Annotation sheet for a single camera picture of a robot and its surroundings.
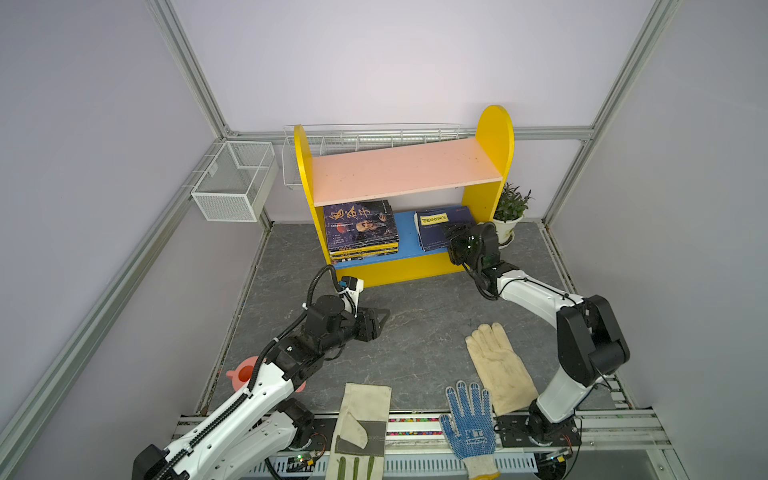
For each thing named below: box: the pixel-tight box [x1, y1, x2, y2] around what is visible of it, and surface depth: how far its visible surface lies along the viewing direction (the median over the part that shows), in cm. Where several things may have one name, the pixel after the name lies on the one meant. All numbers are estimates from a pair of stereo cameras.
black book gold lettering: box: [329, 242, 399, 265], surface depth 91 cm
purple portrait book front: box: [323, 200, 399, 252], surface depth 91 cm
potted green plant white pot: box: [492, 182, 534, 249], surface depth 104 cm
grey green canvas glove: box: [326, 382, 392, 480], surface depth 75 cm
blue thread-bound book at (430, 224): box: [414, 206, 475, 250], surface depth 96 cm
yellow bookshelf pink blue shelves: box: [294, 105, 515, 287], surface depth 88 cm
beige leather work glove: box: [465, 322, 539, 416], surface depth 86 cm
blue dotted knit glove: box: [439, 380, 496, 479], surface depth 76 cm
